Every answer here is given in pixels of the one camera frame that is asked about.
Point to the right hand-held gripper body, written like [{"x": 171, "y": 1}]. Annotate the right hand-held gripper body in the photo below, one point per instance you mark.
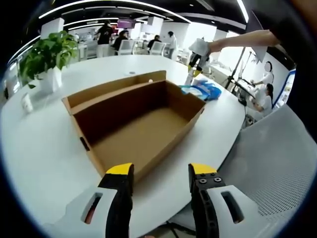
[{"x": 200, "y": 48}]

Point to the white mesh office chair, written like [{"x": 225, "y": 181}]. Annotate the white mesh office chair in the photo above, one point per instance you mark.
[
  {"x": 272, "y": 153},
  {"x": 157, "y": 49},
  {"x": 126, "y": 47}
]

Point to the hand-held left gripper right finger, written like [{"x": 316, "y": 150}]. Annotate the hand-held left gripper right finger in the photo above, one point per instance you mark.
[{"x": 203, "y": 205}]

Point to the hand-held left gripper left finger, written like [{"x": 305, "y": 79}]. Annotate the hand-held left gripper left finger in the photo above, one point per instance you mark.
[{"x": 119, "y": 198}]

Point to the purple wall screen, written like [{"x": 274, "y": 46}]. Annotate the purple wall screen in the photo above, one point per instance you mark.
[{"x": 126, "y": 23}]

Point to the grey flat panel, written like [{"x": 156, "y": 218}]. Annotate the grey flat panel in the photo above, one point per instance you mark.
[{"x": 260, "y": 49}]

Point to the green plant in white pot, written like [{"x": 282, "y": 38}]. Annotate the green plant in white pot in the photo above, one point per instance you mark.
[{"x": 47, "y": 54}]

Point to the brown cardboard shoe box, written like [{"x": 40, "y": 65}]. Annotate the brown cardboard shoe box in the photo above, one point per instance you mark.
[{"x": 138, "y": 134}]

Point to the white paper cup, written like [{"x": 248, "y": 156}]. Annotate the white paper cup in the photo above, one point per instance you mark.
[{"x": 27, "y": 104}]

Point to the blue plastic tissue pack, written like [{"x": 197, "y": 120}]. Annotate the blue plastic tissue pack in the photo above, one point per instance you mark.
[{"x": 213, "y": 90}]

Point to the black tripod stand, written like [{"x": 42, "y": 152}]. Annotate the black tripod stand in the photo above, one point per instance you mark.
[{"x": 239, "y": 63}]

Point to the ceiling light strips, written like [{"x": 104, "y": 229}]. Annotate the ceiling light strips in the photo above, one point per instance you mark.
[{"x": 49, "y": 13}]

